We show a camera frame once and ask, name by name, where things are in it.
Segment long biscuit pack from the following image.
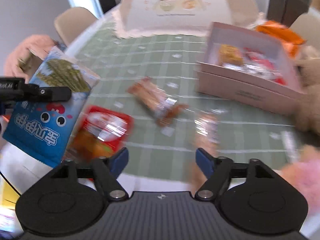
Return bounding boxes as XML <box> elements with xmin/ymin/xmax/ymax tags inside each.
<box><xmin>190</xmin><ymin>112</ymin><xmax>219</xmax><ymax>195</ymax></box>

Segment brown teddy bear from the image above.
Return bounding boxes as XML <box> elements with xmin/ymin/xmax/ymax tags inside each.
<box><xmin>294</xmin><ymin>46</ymin><xmax>319</xmax><ymax>135</ymax></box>

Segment red chicken snack packet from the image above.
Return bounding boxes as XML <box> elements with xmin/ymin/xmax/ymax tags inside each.
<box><xmin>64</xmin><ymin>105</ymin><xmax>133</xmax><ymax>162</ymax></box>

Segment person left hand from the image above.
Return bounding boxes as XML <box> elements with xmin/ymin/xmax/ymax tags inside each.
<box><xmin>4</xmin><ymin>34</ymin><xmax>56</xmax><ymax>83</ymax></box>

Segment blue seaweed snack bag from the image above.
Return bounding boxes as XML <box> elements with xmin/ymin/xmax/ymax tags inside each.
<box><xmin>3</xmin><ymin>47</ymin><xmax>100</xmax><ymax>167</ymax></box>

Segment clear cracker pack red ends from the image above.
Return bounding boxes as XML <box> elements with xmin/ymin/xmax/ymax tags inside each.
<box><xmin>127</xmin><ymin>76</ymin><xmax>189</xmax><ymax>127</ymax></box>

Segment pink cardboard box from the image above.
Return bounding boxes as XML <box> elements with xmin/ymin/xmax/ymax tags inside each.
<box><xmin>195</xmin><ymin>22</ymin><xmax>303</xmax><ymax>115</ymax></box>

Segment white mesh food cover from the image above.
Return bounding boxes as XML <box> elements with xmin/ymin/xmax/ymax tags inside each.
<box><xmin>112</xmin><ymin>0</ymin><xmax>265</xmax><ymax>38</ymax></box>

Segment beige chair at left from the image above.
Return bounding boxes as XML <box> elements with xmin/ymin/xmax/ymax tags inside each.
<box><xmin>54</xmin><ymin>7</ymin><xmax>98</xmax><ymax>47</ymax></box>

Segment orange snack bag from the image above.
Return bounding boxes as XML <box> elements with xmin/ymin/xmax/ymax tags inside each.
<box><xmin>255</xmin><ymin>21</ymin><xmax>306</xmax><ymax>59</ymax></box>

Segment packaged round bread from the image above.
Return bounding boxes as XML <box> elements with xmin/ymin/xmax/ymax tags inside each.
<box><xmin>219</xmin><ymin>44</ymin><xmax>244</xmax><ymax>66</ymax></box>

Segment person right hand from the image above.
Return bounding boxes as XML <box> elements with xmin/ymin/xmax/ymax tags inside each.
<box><xmin>280</xmin><ymin>145</ymin><xmax>320</xmax><ymax>214</ymax></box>

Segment beige chair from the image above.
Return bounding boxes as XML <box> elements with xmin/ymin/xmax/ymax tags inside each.
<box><xmin>54</xmin><ymin>7</ymin><xmax>98</xmax><ymax>47</ymax></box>
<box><xmin>290</xmin><ymin>14</ymin><xmax>320</xmax><ymax>49</ymax></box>

